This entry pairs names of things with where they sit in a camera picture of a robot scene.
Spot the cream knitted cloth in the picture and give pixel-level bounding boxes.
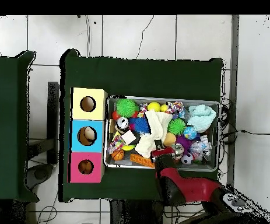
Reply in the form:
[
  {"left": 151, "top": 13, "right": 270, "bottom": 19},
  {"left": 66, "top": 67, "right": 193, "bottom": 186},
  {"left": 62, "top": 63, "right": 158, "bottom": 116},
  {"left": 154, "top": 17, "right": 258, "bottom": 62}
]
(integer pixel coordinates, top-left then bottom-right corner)
[{"left": 134, "top": 108, "right": 173, "bottom": 159}]

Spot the tan plush toy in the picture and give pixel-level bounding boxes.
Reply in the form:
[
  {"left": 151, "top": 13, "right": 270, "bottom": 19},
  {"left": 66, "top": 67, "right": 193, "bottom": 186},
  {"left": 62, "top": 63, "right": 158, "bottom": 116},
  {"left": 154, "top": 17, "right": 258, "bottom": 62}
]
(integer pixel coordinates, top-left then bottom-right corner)
[{"left": 78, "top": 159, "right": 94, "bottom": 175}]

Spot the clear mesh bin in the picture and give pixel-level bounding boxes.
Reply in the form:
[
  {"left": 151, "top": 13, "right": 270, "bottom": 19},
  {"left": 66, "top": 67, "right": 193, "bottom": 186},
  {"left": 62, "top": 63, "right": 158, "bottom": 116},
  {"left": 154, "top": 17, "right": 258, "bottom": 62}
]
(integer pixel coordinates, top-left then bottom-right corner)
[{"left": 103, "top": 95, "right": 220, "bottom": 173}]

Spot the wooden box with three holes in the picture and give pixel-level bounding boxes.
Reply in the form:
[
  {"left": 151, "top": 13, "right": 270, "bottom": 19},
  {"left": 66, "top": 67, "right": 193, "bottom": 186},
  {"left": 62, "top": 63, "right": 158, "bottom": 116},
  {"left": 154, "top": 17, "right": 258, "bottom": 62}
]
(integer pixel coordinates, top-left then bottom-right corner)
[{"left": 68, "top": 87, "right": 108, "bottom": 184}]

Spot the purple bumpy ball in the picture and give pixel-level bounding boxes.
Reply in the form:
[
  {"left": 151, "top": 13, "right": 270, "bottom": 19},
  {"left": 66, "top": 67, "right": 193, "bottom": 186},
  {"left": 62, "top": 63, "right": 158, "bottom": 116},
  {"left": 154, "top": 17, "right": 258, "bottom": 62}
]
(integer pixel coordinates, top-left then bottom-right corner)
[{"left": 175, "top": 135, "right": 192, "bottom": 152}]

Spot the orange plastic block tray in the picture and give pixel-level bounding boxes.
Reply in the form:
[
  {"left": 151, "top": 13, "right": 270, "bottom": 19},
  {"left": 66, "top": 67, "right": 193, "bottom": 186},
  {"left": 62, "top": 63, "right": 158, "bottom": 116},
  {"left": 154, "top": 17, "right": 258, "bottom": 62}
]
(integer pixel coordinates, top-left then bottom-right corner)
[{"left": 129, "top": 153, "right": 156, "bottom": 169}]

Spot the green spiky toy with eyes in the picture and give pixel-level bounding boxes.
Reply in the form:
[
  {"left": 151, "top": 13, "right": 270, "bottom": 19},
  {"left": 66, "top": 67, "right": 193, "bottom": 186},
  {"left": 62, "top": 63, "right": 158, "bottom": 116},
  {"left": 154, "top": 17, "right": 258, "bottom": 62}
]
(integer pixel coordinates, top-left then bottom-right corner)
[{"left": 167, "top": 117, "right": 187, "bottom": 137}]

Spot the small soccer ball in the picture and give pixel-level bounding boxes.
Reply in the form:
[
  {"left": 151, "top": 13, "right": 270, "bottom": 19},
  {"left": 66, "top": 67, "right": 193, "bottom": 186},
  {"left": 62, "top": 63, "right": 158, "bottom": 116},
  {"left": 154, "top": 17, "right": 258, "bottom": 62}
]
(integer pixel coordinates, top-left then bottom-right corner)
[{"left": 180, "top": 152, "right": 194, "bottom": 166}]

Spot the small globe ball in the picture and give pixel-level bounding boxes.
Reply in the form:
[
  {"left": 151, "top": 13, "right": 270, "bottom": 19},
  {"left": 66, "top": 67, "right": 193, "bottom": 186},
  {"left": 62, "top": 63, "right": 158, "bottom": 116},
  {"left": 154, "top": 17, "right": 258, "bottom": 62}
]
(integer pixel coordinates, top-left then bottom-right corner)
[{"left": 183, "top": 126, "right": 198, "bottom": 140}]

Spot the yellow ball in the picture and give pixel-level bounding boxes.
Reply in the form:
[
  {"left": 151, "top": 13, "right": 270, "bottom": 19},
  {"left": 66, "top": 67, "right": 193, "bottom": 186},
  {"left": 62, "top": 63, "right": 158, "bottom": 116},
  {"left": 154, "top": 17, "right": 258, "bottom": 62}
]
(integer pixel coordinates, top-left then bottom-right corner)
[{"left": 147, "top": 101, "right": 162, "bottom": 113}]

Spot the colourful patterned cloth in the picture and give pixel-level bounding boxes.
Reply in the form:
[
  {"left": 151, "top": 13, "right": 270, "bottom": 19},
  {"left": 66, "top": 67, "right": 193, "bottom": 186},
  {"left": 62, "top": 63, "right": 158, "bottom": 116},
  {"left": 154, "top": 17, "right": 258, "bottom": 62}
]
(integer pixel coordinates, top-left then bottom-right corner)
[{"left": 166, "top": 100, "right": 185, "bottom": 118}]

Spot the silver drink can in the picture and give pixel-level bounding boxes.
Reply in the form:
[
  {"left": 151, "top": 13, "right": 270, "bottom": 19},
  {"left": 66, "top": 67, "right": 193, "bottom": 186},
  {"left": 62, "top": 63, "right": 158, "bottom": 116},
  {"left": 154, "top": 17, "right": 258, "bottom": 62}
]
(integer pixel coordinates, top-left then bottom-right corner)
[{"left": 115, "top": 117, "right": 130, "bottom": 134}]

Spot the light blue cloth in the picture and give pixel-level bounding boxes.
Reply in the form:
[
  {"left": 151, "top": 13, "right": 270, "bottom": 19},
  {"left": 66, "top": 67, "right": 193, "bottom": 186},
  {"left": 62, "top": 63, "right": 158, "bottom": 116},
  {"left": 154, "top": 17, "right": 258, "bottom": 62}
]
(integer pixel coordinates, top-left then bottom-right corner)
[{"left": 187, "top": 104, "right": 218, "bottom": 134}]

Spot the dark green table cloth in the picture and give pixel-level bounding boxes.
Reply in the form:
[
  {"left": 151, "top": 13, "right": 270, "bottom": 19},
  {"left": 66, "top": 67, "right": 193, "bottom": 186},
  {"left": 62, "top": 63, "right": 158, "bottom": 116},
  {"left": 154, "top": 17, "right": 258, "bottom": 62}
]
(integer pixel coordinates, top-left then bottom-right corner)
[
  {"left": 0, "top": 50, "right": 40, "bottom": 202},
  {"left": 58, "top": 48, "right": 225, "bottom": 207}
]

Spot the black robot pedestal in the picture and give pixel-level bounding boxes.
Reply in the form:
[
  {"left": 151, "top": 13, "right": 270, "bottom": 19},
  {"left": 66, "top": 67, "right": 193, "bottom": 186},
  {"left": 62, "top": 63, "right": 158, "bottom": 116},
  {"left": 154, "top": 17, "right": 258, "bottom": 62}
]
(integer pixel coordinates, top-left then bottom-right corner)
[{"left": 110, "top": 199, "right": 164, "bottom": 224}]

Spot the black power cable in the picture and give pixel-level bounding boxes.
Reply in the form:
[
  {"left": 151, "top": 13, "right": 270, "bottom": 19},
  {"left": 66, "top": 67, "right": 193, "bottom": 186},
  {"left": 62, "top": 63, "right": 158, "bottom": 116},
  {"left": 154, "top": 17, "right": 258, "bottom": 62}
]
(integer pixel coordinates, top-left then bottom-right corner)
[{"left": 221, "top": 129, "right": 270, "bottom": 139}]

